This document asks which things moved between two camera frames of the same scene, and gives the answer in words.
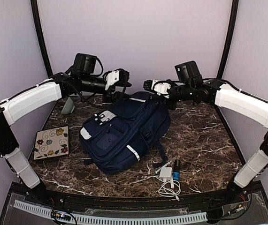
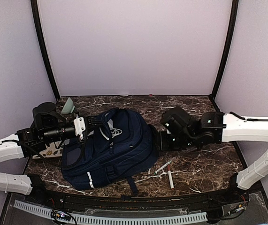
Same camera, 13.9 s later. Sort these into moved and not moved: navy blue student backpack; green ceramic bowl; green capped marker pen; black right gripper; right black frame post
Moved: navy blue student backpack; black right gripper
Not moved: green ceramic bowl; right black frame post; green capped marker pen
